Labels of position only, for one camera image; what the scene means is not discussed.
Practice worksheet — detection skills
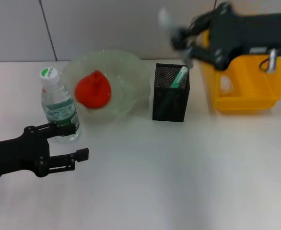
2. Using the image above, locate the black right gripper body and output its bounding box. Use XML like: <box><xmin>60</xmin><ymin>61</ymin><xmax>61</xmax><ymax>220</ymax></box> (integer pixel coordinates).
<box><xmin>207</xmin><ymin>2</ymin><xmax>281</xmax><ymax>70</ymax></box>

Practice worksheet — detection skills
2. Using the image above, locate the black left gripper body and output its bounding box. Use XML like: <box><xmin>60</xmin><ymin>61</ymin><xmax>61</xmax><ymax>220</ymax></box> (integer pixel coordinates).
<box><xmin>0</xmin><ymin>125</ymin><xmax>52</xmax><ymax>179</ymax></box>

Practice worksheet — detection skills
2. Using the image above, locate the grey marker pen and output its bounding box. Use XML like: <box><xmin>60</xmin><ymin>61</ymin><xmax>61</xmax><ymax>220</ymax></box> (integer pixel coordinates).
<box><xmin>158</xmin><ymin>8</ymin><xmax>195</xmax><ymax>69</ymax></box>

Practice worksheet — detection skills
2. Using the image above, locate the clear green label water bottle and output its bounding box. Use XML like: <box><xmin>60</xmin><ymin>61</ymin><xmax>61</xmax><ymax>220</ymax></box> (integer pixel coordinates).
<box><xmin>39</xmin><ymin>67</ymin><xmax>82</xmax><ymax>144</ymax></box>

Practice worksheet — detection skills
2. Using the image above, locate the mint green utility knife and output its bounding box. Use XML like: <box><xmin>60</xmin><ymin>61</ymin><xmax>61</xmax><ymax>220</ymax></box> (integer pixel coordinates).
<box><xmin>158</xmin><ymin>66</ymin><xmax>189</xmax><ymax>116</ymax></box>

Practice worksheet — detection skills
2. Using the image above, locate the white paper ball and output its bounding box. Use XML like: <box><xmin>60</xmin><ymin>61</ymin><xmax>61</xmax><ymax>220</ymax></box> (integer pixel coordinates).
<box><xmin>220</xmin><ymin>75</ymin><xmax>234</xmax><ymax>94</ymax></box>

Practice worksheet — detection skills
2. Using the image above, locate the black mesh pen holder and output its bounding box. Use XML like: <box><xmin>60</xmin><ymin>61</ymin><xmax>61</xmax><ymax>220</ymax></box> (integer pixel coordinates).
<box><xmin>152</xmin><ymin>63</ymin><xmax>191</xmax><ymax>123</ymax></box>

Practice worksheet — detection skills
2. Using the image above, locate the yellow plastic storage bin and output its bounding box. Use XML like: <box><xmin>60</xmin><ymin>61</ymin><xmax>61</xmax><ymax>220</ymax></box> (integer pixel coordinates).
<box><xmin>201</xmin><ymin>30</ymin><xmax>281</xmax><ymax>115</ymax></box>

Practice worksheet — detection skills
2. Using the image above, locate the pale green glass bowl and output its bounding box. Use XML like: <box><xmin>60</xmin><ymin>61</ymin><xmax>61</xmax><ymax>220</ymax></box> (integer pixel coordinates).
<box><xmin>59</xmin><ymin>49</ymin><xmax>151</xmax><ymax>124</ymax></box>

